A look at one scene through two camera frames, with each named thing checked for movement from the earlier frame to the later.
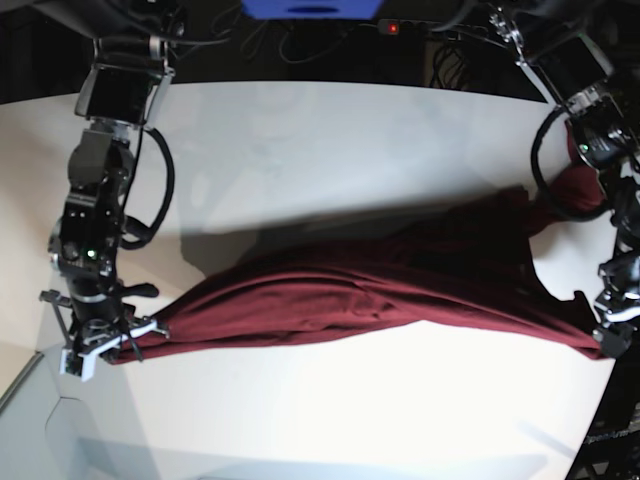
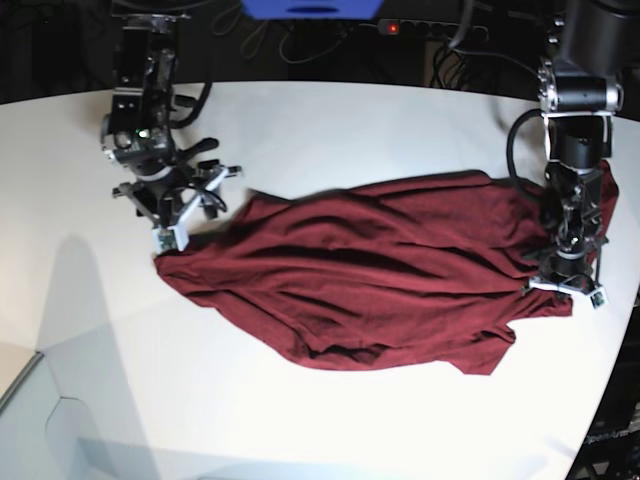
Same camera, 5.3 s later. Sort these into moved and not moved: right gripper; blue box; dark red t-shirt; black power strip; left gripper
Moved: right gripper; dark red t-shirt; left gripper
Not moved: black power strip; blue box
